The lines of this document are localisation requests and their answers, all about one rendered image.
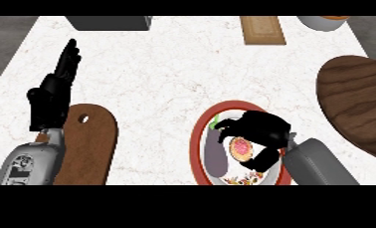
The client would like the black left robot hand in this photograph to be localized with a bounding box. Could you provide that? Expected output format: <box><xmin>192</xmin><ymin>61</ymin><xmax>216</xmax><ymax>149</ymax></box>
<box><xmin>26</xmin><ymin>38</ymin><xmax>85</xmax><ymax>132</ymax></box>

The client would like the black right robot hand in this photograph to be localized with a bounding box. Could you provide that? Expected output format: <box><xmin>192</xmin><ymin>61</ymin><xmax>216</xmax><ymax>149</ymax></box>
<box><xmin>213</xmin><ymin>110</ymin><xmax>294</xmax><ymax>174</ymax></box>

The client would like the red rimmed white plate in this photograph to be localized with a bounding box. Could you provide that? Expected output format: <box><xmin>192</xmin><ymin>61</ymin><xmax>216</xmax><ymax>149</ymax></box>
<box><xmin>188</xmin><ymin>100</ymin><xmax>294</xmax><ymax>186</ymax></box>

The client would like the dark wooden bowl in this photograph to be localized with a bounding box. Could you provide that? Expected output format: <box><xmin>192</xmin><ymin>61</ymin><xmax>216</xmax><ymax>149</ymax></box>
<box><xmin>316</xmin><ymin>55</ymin><xmax>376</xmax><ymax>157</ymax></box>

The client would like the purple eggplant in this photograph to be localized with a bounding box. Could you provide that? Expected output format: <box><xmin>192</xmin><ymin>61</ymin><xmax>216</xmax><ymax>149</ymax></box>
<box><xmin>203</xmin><ymin>114</ymin><xmax>231</xmax><ymax>178</ymax></box>

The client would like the brown wooden cutting board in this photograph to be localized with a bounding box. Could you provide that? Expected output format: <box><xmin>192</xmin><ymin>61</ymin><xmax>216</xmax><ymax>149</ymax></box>
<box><xmin>35</xmin><ymin>103</ymin><xmax>120</xmax><ymax>186</ymax></box>

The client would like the dark grey appliance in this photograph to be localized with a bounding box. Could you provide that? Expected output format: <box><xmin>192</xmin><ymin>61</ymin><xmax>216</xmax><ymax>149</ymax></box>
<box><xmin>66</xmin><ymin>16</ymin><xmax>155</xmax><ymax>32</ymax></box>

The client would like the pale wooden board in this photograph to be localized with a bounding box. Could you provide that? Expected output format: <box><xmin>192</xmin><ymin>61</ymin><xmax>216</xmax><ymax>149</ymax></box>
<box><xmin>238</xmin><ymin>16</ymin><xmax>288</xmax><ymax>46</ymax></box>

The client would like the grey pot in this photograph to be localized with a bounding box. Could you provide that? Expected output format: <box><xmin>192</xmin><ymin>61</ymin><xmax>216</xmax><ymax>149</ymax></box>
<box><xmin>296</xmin><ymin>16</ymin><xmax>352</xmax><ymax>33</ymax></box>

